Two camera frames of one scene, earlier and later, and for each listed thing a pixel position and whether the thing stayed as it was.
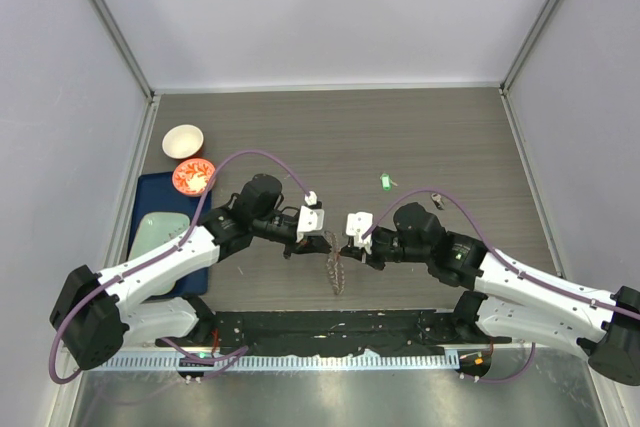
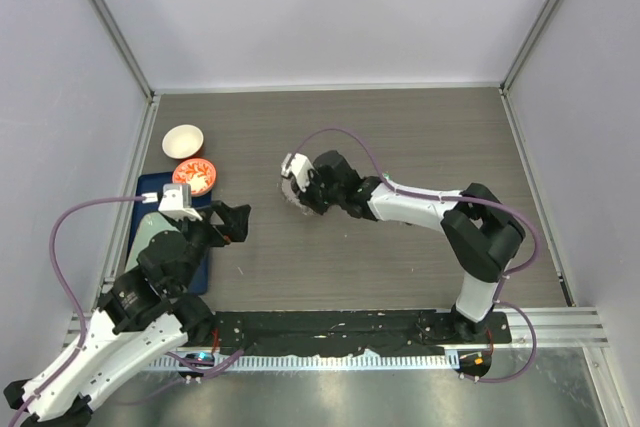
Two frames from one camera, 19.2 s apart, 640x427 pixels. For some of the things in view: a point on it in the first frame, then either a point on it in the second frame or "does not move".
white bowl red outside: [182, 141] does not move
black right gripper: [362, 254] -> [306, 197]
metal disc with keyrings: [334, 268] -> [292, 196]
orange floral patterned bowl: [193, 176] does not move
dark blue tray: [155, 192] does not move
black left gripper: [307, 245] -> [236, 219]
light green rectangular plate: [154, 228] does not move
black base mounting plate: [266, 333] does not move
